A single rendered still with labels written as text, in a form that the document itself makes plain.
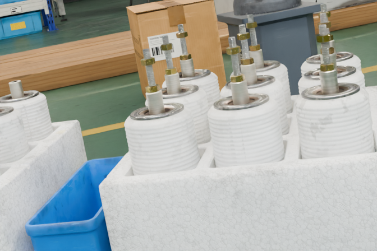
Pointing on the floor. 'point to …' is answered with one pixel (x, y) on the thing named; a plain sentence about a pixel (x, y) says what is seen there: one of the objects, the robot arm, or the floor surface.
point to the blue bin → (74, 213)
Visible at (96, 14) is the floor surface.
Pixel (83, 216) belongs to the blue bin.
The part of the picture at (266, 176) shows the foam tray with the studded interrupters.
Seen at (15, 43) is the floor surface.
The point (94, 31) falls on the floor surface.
